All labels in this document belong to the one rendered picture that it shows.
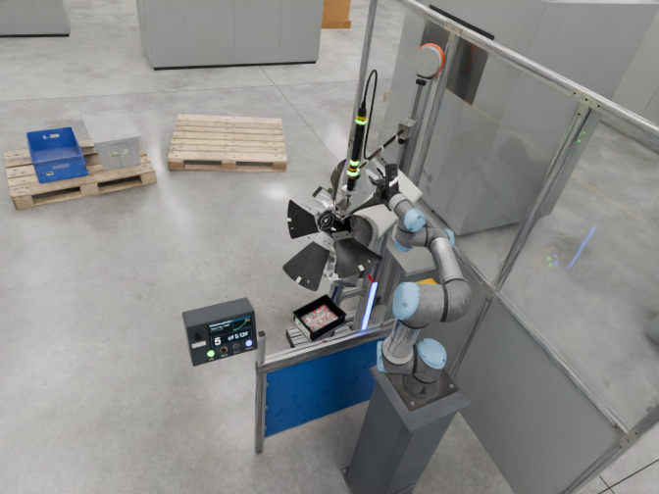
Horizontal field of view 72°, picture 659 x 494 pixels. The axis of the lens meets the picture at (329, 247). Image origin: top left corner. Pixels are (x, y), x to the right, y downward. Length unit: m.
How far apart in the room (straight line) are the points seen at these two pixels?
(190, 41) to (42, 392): 5.37
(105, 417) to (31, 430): 0.38
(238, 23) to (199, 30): 0.58
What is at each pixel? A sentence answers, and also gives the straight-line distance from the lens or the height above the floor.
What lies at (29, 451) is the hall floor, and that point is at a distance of 3.15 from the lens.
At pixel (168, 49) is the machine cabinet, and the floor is 0.29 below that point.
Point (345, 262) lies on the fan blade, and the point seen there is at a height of 1.18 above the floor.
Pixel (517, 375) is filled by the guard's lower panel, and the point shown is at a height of 0.70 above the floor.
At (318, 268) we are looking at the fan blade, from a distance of 2.35.
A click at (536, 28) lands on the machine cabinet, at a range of 3.72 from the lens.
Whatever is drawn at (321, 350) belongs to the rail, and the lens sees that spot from 2.22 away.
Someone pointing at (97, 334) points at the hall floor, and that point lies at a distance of 3.50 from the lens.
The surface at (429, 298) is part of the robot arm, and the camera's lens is 1.41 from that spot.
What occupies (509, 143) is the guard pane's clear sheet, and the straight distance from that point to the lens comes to 2.32.
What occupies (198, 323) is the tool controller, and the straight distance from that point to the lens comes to 1.78.
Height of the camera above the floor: 2.61
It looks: 40 degrees down
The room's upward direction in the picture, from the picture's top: 8 degrees clockwise
